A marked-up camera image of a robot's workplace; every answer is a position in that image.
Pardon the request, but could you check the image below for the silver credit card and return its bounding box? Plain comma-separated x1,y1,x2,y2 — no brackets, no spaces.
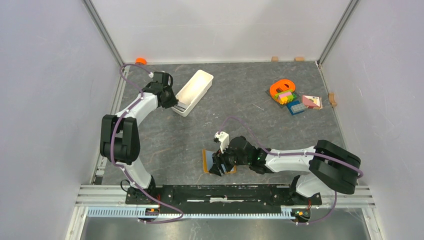
174,104,188,112

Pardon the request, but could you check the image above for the white cable comb strip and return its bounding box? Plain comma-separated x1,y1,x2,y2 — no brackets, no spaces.
86,206,311,220

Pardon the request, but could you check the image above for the white rectangular tray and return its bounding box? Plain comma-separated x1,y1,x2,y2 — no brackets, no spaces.
171,69,214,117

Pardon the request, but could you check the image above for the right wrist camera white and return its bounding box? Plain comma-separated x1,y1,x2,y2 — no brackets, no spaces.
213,131,230,153

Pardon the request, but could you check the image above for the small wooden block right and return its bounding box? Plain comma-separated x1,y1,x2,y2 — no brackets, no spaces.
294,56,305,62

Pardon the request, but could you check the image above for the orange ring toy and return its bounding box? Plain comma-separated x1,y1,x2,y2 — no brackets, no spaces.
268,79,296,98

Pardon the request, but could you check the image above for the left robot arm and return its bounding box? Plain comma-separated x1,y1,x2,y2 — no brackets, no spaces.
99,71,178,204

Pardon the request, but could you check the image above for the orange card holder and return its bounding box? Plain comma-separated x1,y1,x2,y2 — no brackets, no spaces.
202,149,237,174

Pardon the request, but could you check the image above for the orange round cap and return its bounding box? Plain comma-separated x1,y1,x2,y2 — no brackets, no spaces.
134,57,147,65

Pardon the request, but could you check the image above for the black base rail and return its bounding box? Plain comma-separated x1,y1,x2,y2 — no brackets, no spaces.
125,184,323,216

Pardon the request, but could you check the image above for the blue brick block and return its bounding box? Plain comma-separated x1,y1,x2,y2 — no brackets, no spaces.
287,100,307,116

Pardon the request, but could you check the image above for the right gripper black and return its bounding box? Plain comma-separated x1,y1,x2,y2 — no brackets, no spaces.
209,141,251,178

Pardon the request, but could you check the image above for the colourful brick block stack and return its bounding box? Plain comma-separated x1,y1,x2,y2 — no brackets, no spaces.
273,90,298,105

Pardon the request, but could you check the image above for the pink wooden puzzle block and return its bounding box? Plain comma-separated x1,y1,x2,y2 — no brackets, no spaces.
301,95,323,110

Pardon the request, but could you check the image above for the wooden arch piece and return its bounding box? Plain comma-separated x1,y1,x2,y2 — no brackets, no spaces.
328,92,338,108

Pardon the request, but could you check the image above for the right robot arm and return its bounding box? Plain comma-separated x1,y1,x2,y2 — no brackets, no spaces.
204,132,363,204

